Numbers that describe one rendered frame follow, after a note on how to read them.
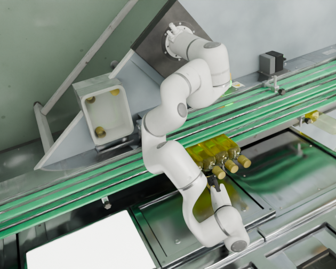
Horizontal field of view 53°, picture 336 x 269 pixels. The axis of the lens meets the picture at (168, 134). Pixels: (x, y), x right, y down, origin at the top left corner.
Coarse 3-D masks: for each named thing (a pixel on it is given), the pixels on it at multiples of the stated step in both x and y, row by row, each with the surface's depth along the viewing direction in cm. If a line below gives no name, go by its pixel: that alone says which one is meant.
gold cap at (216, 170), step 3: (213, 168) 129; (216, 168) 128; (219, 168) 128; (213, 171) 128; (216, 171) 127; (219, 171) 126; (222, 171) 126; (216, 174) 127; (219, 174) 126; (222, 174) 126; (225, 174) 127; (219, 177) 126; (222, 177) 127
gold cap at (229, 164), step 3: (228, 162) 130; (231, 162) 129; (225, 165) 131; (228, 165) 129; (231, 165) 128; (234, 165) 127; (228, 168) 129; (231, 168) 127; (234, 168) 128; (237, 168) 128; (231, 171) 128; (234, 171) 128
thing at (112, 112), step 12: (84, 96) 125; (96, 96) 134; (108, 96) 136; (120, 96) 135; (84, 108) 126; (96, 108) 136; (108, 108) 138; (120, 108) 140; (96, 120) 138; (108, 120) 141; (120, 120) 143; (108, 132) 141; (120, 132) 140
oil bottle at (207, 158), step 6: (198, 144) 142; (192, 150) 139; (198, 150) 138; (204, 150) 137; (198, 156) 135; (204, 156) 134; (210, 156) 133; (204, 162) 132; (210, 162) 131; (216, 162) 133; (204, 168) 133
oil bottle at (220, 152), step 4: (208, 140) 142; (212, 140) 142; (204, 144) 141; (208, 144) 140; (212, 144) 139; (216, 144) 139; (208, 148) 138; (212, 148) 137; (216, 148) 136; (220, 148) 136; (224, 148) 136; (212, 152) 135; (216, 152) 134; (220, 152) 134; (224, 152) 134; (216, 156) 133; (220, 156) 133; (224, 156) 133; (228, 156) 134; (216, 160) 134; (220, 160) 133; (220, 164) 134
